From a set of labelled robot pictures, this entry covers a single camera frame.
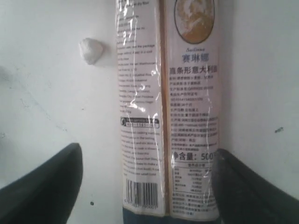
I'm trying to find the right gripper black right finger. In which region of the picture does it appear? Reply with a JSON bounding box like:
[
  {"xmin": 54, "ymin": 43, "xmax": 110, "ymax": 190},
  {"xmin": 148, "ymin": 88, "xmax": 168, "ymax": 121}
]
[{"xmin": 211, "ymin": 149, "xmax": 299, "ymax": 224}]

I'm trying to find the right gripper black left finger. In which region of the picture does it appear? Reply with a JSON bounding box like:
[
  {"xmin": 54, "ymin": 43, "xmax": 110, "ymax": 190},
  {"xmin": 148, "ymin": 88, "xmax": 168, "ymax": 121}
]
[{"xmin": 0, "ymin": 143, "xmax": 83, "ymax": 224}]

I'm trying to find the long dark noodle package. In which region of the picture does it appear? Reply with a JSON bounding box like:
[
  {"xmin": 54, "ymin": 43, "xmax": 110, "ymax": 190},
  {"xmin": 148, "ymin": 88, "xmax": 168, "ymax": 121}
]
[{"xmin": 115, "ymin": 0, "xmax": 221, "ymax": 224}]

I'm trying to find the white crumpled scrap right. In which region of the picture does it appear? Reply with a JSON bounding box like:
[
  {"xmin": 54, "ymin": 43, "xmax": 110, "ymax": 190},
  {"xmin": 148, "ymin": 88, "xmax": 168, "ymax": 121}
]
[{"xmin": 78, "ymin": 38, "xmax": 104, "ymax": 65}]

